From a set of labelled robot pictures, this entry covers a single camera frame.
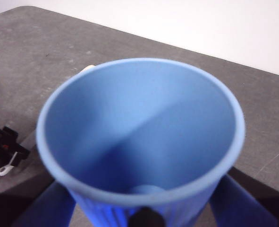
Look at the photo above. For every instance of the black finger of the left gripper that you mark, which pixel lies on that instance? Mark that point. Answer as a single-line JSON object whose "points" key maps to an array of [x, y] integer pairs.
{"points": [[10, 138]]}

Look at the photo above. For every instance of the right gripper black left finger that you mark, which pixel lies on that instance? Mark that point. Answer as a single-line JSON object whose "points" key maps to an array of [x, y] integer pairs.
{"points": [[35, 208]]}

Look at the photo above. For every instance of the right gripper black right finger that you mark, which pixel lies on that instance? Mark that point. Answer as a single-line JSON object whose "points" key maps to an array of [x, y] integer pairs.
{"points": [[247, 208]]}

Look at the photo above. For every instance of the blue ribbed plastic cup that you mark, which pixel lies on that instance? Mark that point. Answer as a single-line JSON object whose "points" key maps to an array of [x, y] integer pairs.
{"points": [[141, 118]]}

